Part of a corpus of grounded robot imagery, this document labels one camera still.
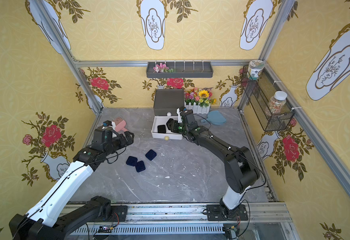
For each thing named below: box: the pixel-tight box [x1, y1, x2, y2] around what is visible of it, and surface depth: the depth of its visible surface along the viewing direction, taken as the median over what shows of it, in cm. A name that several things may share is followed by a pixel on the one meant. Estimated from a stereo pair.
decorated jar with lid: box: [248, 59, 265, 80], surface depth 87 cm
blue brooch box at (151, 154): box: [145, 149, 157, 161], surface depth 97 cm
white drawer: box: [151, 115, 183, 140], surface depth 97 cm
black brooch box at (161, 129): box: [157, 124, 166, 134], surface depth 100 cm
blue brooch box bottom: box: [135, 160, 146, 173], surface depth 91 cm
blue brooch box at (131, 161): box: [126, 156, 138, 167], surface depth 93 cm
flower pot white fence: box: [184, 87, 217, 115], surface depth 108 cm
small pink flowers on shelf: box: [152, 62, 174, 73], surface depth 89 cm
